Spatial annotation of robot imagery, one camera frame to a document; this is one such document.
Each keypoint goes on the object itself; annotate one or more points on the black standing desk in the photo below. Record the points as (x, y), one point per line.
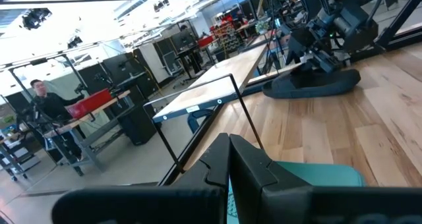
(189, 52)

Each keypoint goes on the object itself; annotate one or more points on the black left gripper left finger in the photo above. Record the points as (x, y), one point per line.
(204, 171)

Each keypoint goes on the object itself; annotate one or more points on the grey utility cart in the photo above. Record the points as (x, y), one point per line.
(19, 158)

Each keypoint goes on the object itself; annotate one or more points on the person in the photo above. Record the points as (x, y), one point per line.
(183, 27)
(52, 105)

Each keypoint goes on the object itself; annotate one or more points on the black aluminium rig frame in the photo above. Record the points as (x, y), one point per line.
(189, 151)

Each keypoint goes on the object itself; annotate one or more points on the wooden workbench with grey legs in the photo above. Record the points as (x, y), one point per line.
(120, 96)

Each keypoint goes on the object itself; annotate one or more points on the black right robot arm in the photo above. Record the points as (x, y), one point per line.
(349, 23)

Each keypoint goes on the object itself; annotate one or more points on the green rubber slide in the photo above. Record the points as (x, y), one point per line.
(329, 174)

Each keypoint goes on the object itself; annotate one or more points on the wooden shelf with black frame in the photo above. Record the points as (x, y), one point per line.
(211, 89)

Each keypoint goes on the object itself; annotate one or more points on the red plastic bin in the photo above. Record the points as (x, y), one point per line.
(206, 41)
(89, 103)

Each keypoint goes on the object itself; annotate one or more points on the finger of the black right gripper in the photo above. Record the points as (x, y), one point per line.
(290, 58)
(328, 62)

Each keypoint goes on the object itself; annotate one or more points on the small potted plant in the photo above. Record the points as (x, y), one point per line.
(262, 26)

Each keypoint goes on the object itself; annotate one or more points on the black ceiling camera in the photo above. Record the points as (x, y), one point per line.
(36, 18)
(75, 42)

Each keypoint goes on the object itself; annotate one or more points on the black cabinet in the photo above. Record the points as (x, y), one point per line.
(138, 125)

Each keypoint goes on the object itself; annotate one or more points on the parts bin rack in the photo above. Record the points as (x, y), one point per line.
(227, 36)

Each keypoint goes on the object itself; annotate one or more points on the dark blue rubber slide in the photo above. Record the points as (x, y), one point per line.
(313, 89)

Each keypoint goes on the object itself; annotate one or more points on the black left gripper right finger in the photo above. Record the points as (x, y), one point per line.
(257, 178)

